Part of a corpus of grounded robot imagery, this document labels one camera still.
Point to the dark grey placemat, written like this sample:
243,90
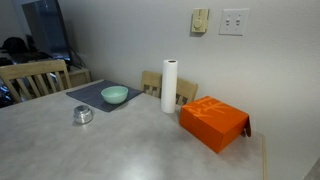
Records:
91,95

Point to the orange cardboard box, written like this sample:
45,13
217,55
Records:
214,122

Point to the dark monitor screen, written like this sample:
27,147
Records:
45,21

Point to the beige wall thermostat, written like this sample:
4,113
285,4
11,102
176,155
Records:
199,20

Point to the wooden chair left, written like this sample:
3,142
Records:
35,79

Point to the silver bottle jar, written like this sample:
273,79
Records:
83,118

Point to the white light switch plate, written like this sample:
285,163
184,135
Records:
233,21

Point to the white paper towel roll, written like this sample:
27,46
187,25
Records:
169,83

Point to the wooden chair behind table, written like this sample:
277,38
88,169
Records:
151,84

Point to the mint green bowl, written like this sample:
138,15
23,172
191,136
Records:
115,94

